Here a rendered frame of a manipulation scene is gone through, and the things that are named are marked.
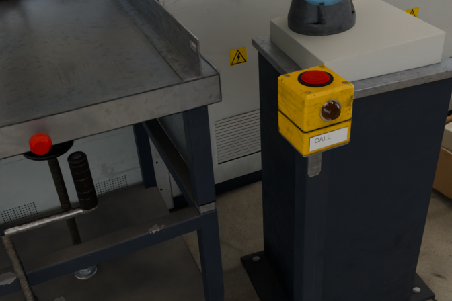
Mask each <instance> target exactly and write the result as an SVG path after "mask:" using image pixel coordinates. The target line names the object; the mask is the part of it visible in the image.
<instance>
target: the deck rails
mask: <svg viewBox="0 0 452 301"><path fill-rule="evenodd" d="M115 1H116V2H117V4H119V6H120V7H121V8H122V10H123V11H124V12H125V13H126V14H127V16H129V18H130V19H131V20H132V21H133V23H134V24H135V25H136V26H137V27H138V29H140V31H141V32H142V33H143V35H144V36H145V37H146V38H147V39H148V41H150V43H151V44H152V45H153V47H154V48H155V49H156V50H157V51H158V53H160V55H161V56H162V57H163V59H164V60H165V61H166V62H167V63H168V65H169V66H170V67H171V68H172V69H173V70H174V72H175V73H176V74H177V75H178V76H179V78H181V80H182V81H183V82H185V81H191V80H194V79H199V78H202V77H205V74H204V73H203V72H202V65H201V57H200V44H199V39H198V38H197V37H196V36H195V35H194V34H193V33H192V32H191V31H190V30H189V29H187V28H186V27H185V26H184V25H183V24H182V23H181V22H180V21H179V20H177V19H176V18H175V17H174V16H173V15H172V14H171V13H170V12H169V11H168V10H167V9H166V8H165V7H164V6H163V5H162V4H160V3H159V2H158V1H157V0H115ZM192 42H193V43H194V44H195V45H196V50H195V49H194V48H193V47H192Z"/></svg>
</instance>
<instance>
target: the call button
mask: <svg viewBox="0 0 452 301"><path fill-rule="evenodd" d="M301 79H302V80H303V81H304V82H306V83H309V84H322V83H326V82H328V81H329V80H330V76H329V74H327V73H326V72H324V71H319V70H311V71H307V72H305V73H303V74H302V75H301Z"/></svg>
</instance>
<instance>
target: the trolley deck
mask: <svg viewBox="0 0 452 301"><path fill-rule="evenodd" d="M200 57H201V65H202V72H203V73H204V74H205V77H202V78H199V79H194V80H191V81H185V82H183V81H182V80H181V78H179V76H178V75H177V74H176V73H175V72H174V70H173V69H172V68H171V67H170V66H169V65H168V63H167V62H166V61H165V60H164V59H163V57H162V56H161V55H160V53H158V51H157V50H156V49H155V48H154V47H153V45H152V44H151V43H150V41H148V39H147V38H146V37H145V36H144V35H143V33H142V32H141V31H140V29H138V27H137V26H136V25H135V24H134V23H133V21H132V20H131V19H130V18H129V16H127V14H126V13H125V12H124V11H123V10H122V8H121V7H120V6H119V4H117V2H116V1H115V0H11V1H3V2H0V160H1V159H6V158H9V157H14V156H16V155H21V154H24V153H28V152H32V151H31V150H30V145H29V140H30V138H31V137H32V136H33V135H34V134H35V133H36V132H42V133H45V134H47V135H49V136H50V138H51V140H52V146H55V145H58V144H62V143H66V142H70V141H73V140H78V139H81V138H85V137H88V136H93V135H96V134H101V133H104V132H109V131H111V130H116V129H119V128H124V127H127V126H132V125H135V124H139V123H142V122H147V121H150V120H154V119H158V118H162V117H165V116H170V115H173V114H177V113H180V112H185V111H188V110H193V109H196V108H201V107H204V106H206V105H211V104H214V103H219V102H222V98H221V80H220V71H219V70H218V69H217V68H216V67H215V66H214V65H213V64H212V63H211V62H210V61H209V60H207V59H206V58H205V57H204V56H203V55H202V54H201V53H200Z"/></svg>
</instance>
